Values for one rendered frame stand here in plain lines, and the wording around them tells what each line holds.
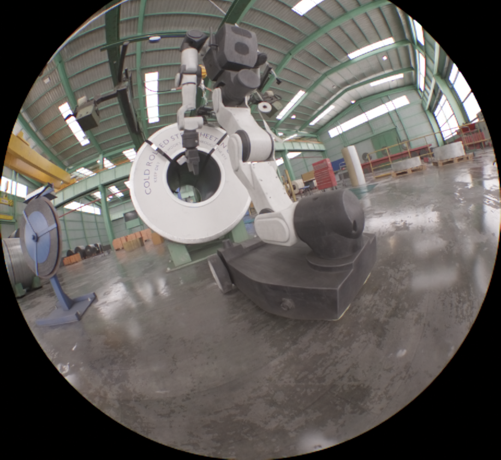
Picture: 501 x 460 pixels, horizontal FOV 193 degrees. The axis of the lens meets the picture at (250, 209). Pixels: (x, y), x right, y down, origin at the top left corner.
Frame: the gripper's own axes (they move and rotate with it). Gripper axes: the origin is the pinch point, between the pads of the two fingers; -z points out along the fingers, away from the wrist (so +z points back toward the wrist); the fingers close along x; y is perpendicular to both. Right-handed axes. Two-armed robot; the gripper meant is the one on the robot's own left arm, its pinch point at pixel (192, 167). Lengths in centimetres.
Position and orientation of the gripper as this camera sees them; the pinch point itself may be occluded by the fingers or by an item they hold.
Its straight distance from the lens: 80.4
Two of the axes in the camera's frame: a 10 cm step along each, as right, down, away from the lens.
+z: 0.0, -8.8, -4.8
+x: -6.0, -3.8, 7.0
